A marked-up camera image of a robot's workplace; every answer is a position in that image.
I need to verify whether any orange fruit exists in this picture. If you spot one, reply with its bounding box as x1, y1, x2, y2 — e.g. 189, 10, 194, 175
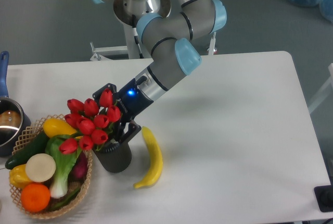
20, 183, 50, 213

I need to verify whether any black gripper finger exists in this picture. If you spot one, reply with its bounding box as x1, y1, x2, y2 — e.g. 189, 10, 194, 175
92, 83, 117, 103
111, 120, 142, 145

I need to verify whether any green bok choy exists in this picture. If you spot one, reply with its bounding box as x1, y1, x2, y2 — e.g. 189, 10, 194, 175
45, 135, 81, 198

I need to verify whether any dark grey ribbed vase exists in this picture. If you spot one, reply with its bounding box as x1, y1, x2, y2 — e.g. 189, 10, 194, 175
94, 142, 132, 173

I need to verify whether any green cucumber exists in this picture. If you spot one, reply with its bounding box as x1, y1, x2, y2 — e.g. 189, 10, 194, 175
5, 131, 49, 170

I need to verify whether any blue handled saucepan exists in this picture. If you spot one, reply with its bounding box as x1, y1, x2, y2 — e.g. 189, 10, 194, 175
1, 51, 31, 157

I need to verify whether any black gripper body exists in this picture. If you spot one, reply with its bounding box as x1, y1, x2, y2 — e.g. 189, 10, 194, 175
114, 77, 153, 123

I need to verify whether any yellow banana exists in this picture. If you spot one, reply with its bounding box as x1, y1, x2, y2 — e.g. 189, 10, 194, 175
133, 127, 163, 189

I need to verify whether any yellow squash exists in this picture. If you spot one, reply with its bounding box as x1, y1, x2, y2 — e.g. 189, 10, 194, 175
43, 118, 76, 138

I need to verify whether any yellow bell pepper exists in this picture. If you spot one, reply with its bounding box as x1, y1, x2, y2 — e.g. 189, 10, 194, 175
9, 164, 33, 189

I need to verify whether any woven wicker basket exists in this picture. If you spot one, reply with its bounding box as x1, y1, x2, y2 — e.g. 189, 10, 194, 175
9, 114, 93, 220

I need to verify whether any black device at table edge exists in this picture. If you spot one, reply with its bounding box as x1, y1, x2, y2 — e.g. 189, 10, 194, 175
314, 185, 332, 213

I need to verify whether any purple onion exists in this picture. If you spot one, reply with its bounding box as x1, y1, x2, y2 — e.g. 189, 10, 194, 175
71, 152, 88, 180

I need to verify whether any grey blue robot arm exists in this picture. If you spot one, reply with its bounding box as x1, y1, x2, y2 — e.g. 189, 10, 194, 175
93, 0, 227, 143

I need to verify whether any red tulip bouquet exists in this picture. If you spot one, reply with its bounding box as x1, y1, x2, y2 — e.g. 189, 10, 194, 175
59, 88, 122, 155

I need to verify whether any green chili pepper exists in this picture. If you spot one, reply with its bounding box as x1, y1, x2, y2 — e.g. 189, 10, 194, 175
48, 187, 81, 211

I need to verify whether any white frame at right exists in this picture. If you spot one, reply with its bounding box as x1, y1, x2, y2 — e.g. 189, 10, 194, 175
308, 63, 332, 114

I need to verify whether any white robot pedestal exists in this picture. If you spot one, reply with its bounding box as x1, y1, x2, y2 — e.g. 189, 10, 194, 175
89, 0, 172, 62

